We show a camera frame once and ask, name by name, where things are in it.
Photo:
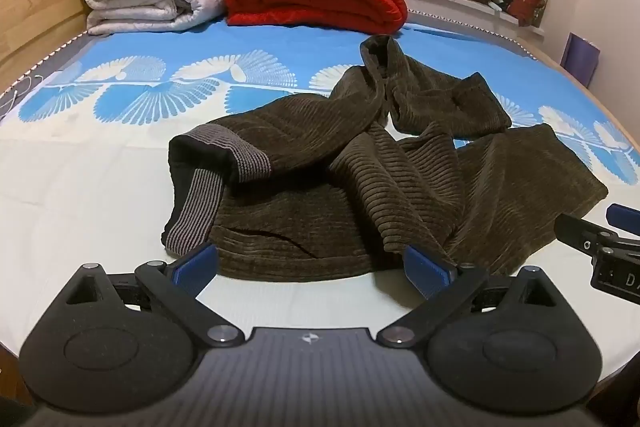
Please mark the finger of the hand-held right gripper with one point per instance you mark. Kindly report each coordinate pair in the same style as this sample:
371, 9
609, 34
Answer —
580, 233
624, 214

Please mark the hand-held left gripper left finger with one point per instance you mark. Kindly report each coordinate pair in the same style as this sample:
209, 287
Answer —
194, 265

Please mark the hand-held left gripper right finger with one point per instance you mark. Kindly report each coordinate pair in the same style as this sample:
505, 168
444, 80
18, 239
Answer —
426, 272

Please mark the blue white printed bed sheet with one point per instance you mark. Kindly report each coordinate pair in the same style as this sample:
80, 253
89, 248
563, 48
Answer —
90, 187

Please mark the purple box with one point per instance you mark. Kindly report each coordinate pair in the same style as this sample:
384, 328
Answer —
580, 57

